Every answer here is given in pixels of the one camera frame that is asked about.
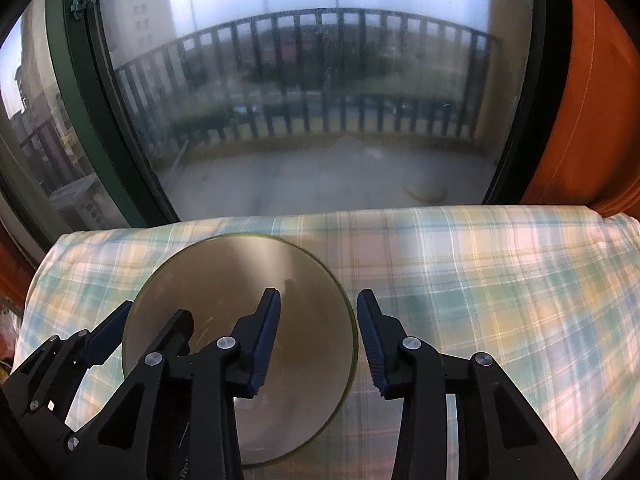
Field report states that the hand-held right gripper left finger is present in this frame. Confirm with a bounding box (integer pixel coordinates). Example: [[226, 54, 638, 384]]
[[65, 288, 281, 480]]

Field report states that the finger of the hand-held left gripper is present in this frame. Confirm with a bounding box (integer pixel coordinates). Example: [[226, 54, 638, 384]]
[[10, 301, 133, 377], [65, 310, 194, 428]]

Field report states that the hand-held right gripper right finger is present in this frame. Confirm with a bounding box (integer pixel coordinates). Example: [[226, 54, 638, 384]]
[[356, 289, 578, 480]]

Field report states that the cream floral bowl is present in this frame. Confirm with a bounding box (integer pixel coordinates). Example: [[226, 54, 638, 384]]
[[121, 232, 359, 471]]

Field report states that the orange curtain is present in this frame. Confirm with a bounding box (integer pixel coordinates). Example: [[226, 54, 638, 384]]
[[0, 230, 36, 306], [520, 0, 640, 218]]

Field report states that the plaid tablecloth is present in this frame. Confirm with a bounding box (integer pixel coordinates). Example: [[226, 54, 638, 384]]
[[22, 205, 640, 480]]

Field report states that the dark balcony railing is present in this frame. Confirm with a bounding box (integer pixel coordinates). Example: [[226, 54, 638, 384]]
[[107, 7, 503, 153]]

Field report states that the green window frame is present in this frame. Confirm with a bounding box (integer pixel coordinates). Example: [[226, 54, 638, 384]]
[[45, 0, 181, 233]]

